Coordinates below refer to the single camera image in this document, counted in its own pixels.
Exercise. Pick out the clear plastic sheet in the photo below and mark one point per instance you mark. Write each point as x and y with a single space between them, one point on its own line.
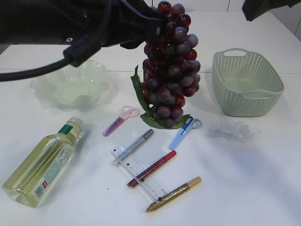
235 131

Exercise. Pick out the red glitter pen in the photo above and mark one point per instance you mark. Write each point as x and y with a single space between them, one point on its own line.
140 173

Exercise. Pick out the black mesh pen holder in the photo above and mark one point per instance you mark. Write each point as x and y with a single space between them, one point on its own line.
144 73

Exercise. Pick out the transparent plastic ruler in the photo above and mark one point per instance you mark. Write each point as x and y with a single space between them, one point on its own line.
151 186

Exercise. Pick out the yellow tea bottle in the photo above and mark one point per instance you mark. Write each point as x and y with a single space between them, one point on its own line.
33 179

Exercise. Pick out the blue scissors with sheath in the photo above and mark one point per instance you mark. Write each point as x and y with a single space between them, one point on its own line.
189 125

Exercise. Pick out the purple grape bunch with leaves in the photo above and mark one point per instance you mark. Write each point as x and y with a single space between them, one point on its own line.
172 71

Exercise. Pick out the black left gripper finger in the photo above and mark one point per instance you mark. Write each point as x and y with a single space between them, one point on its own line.
141 22

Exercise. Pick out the pink scissors with purple sheath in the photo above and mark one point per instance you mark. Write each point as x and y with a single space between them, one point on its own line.
125 113

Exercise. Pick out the green woven plastic basket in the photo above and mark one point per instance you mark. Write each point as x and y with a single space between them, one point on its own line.
246 85

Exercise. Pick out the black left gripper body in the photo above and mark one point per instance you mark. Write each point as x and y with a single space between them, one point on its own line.
111 22

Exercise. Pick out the gold glitter pen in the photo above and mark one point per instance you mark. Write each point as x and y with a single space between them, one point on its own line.
164 200

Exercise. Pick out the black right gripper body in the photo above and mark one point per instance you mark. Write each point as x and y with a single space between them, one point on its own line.
253 9

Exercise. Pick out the silver glitter pen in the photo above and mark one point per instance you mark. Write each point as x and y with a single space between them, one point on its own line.
133 147

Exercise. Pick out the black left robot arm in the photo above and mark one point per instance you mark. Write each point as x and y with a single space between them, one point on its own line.
54 22

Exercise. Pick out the green wavy glass plate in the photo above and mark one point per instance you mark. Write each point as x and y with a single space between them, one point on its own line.
70 87

